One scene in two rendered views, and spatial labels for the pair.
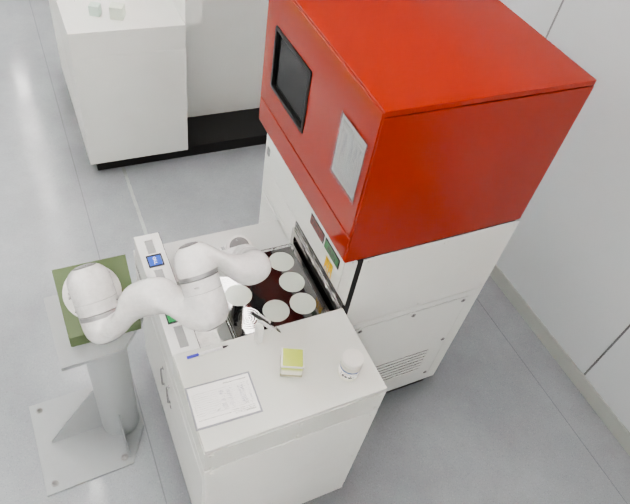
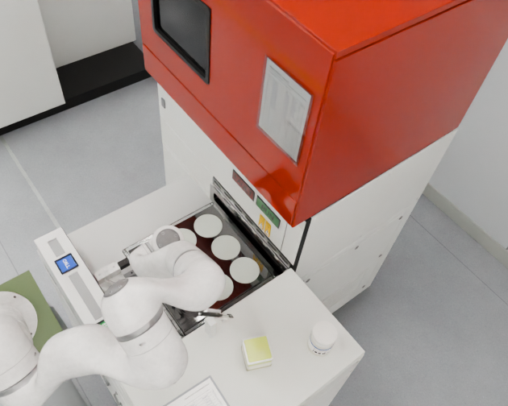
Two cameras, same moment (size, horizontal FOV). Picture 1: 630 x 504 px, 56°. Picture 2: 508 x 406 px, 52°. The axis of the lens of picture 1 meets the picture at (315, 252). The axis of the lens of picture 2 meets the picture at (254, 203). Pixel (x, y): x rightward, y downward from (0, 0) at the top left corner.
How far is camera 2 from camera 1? 0.60 m
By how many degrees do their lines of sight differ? 9
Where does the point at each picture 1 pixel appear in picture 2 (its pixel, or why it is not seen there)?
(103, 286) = (13, 346)
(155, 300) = (88, 363)
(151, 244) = (56, 243)
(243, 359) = (200, 362)
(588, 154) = not seen: hidden behind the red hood
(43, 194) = not seen: outside the picture
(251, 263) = (202, 285)
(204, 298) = (156, 354)
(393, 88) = (333, 15)
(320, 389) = (295, 374)
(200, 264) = (139, 312)
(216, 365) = not seen: hidden behind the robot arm
